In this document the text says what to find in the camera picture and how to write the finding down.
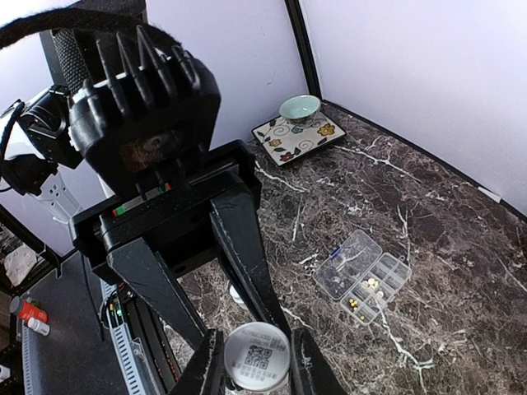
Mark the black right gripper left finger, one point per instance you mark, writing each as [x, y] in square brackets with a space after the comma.
[204, 374]

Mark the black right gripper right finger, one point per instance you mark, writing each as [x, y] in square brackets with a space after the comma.
[310, 372]

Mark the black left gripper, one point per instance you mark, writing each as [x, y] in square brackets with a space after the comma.
[176, 224]

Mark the white pill bottle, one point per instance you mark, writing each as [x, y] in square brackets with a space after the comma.
[257, 357]
[236, 297]

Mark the clear plastic pill organizer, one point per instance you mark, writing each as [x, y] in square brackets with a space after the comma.
[357, 259]

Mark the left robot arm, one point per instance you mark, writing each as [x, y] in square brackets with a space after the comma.
[78, 34]

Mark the small yellow pills in organizer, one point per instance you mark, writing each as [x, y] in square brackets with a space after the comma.
[356, 309]

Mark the white pill bottle front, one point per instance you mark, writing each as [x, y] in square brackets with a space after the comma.
[236, 297]

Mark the square floral ceramic plate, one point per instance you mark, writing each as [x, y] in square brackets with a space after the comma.
[285, 142]

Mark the teal bowl on plate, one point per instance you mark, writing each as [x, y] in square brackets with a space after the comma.
[300, 109]

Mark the white slotted cable duct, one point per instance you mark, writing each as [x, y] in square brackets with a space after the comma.
[112, 314]

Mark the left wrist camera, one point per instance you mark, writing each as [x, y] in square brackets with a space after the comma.
[152, 125]

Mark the white bottle outside enclosure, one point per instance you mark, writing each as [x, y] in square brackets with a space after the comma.
[38, 326]

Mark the red bottle outside enclosure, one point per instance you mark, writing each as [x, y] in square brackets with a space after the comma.
[25, 310]

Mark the black left frame post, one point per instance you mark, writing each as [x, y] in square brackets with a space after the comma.
[304, 48]

